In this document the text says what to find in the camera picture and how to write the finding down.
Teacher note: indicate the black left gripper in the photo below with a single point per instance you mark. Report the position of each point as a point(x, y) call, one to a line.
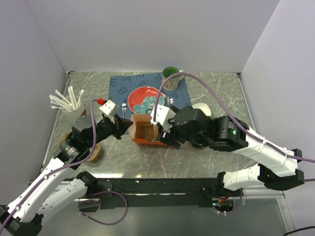
point(119, 126)

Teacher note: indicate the brown cardboard cup carrier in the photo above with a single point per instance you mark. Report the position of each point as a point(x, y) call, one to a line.
point(95, 154)

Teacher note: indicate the red teal floral plate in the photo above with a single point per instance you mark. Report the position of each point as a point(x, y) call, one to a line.
point(142, 100)

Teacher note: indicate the orange paper bag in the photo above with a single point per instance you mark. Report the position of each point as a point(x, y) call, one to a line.
point(142, 132)

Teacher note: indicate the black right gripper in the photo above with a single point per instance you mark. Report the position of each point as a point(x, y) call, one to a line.
point(167, 137)

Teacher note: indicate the white wrapped straws bundle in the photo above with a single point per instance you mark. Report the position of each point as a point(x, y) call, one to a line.
point(68, 104)

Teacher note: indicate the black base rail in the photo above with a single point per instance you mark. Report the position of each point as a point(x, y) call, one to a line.
point(158, 192)

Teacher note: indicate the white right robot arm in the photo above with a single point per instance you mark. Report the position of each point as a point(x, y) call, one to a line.
point(276, 167)

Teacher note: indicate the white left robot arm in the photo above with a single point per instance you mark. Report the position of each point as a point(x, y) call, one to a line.
point(26, 215)

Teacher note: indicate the silver fork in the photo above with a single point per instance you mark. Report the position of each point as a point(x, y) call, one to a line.
point(124, 105)

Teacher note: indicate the blue letter placemat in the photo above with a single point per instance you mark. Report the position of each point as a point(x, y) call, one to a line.
point(122, 86)

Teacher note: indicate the green interior ceramic mug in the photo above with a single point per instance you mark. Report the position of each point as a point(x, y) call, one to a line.
point(171, 84)

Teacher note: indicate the silver spoon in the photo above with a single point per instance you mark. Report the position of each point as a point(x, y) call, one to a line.
point(170, 101)

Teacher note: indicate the white straw holder cup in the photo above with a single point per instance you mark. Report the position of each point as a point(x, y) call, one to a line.
point(74, 115)

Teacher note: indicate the white square bowl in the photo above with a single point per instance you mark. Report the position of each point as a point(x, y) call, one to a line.
point(203, 107)

